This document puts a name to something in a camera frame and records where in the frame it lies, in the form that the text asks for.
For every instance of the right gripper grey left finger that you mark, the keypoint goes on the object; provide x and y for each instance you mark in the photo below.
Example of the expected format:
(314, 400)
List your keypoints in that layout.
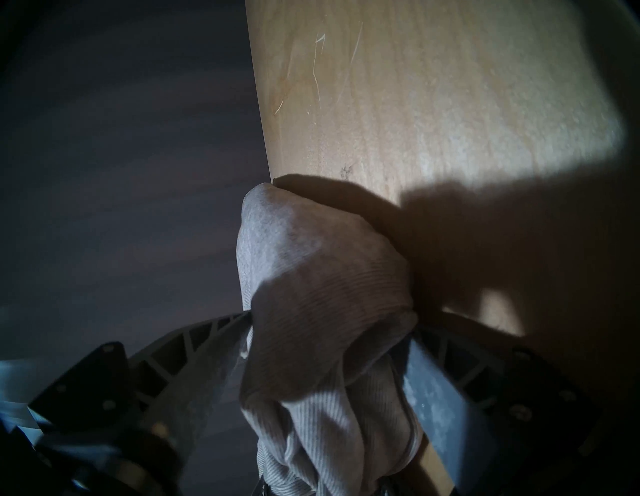
(180, 395)

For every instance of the brown pleated curtain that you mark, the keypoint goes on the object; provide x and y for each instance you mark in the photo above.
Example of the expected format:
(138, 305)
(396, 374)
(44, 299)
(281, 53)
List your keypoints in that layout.
(125, 175)

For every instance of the light wooden table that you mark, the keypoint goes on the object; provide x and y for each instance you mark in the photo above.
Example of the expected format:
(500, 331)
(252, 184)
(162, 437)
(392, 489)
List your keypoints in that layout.
(450, 100)

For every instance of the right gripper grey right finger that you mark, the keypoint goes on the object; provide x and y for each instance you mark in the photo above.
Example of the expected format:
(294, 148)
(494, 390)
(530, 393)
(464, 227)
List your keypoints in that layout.
(450, 405)

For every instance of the beige sweat shorts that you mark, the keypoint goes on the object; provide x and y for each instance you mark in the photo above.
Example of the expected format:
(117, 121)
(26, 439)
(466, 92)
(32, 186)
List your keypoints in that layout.
(320, 325)

